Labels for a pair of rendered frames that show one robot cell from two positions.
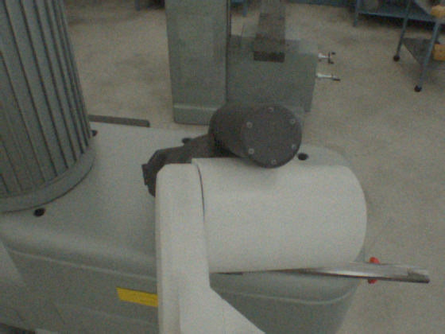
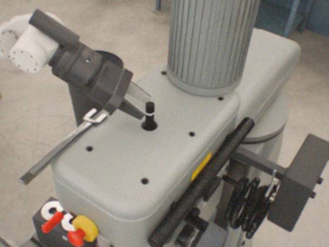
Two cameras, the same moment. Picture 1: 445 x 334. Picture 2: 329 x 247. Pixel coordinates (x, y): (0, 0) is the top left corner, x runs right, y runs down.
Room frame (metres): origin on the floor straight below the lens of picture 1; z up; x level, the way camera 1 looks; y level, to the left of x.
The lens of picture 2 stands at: (0.67, -0.57, 2.53)
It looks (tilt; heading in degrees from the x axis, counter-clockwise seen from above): 44 degrees down; 111
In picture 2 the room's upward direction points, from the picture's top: 4 degrees clockwise
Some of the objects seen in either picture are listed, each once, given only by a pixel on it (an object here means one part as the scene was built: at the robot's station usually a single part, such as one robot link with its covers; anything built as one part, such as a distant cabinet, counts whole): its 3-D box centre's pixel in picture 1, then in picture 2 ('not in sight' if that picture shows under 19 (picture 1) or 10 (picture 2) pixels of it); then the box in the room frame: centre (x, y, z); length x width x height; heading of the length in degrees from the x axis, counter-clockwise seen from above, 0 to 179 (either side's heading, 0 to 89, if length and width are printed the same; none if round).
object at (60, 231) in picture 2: not in sight; (66, 229); (0.01, 0.12, 1.04); 0.22 x 0.12 x 0.20; 177
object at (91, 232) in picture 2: not in sight; (85, 228); (0.36, -0.19, 1.76); 0.06 x 0.02 x 0.06; 170
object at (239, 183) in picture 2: not in sight; (242, 202); (0.65, 0.26, 1.45); 0.18 x 0.16 x 0.21; 80
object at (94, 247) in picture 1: (187, 224); (151, 145); (0.41, 0.05, 1.81); 0.47 x 0.26 x 0.16; 80
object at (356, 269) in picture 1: (319, 266); (64, 144); (0.27, -0.10, 1.89); 0.24 x 0.04 x 0.01; 82
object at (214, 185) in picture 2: not in sight; (203, 194); (0.55, 0.07, 1.66); 0.12 x 0.04 x 0.04; 80
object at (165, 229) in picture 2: not in sight; (207, 173); (0.55, 0.04, 1.79); 0.45 x 0.04 x 0.04; 80
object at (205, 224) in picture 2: not in sight; (193, 222); (0.54, 0.03, 1.60); 0.08 x 0.02 x 0.04; 170
